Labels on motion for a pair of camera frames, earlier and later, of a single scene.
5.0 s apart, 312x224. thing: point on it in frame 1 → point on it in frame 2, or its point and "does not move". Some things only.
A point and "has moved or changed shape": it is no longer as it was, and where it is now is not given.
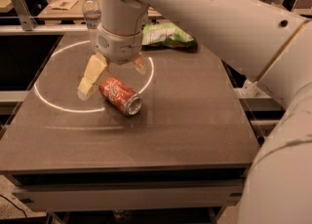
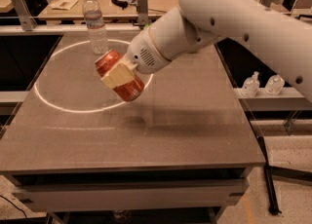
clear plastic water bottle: [92, 14] does not move
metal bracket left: [26, 18] does not move
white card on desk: [63, 4] does not move
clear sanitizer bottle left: [250, 89] does not move
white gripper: [119, 47] → [143, 54]
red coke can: [121, 95] has moved or changed shape
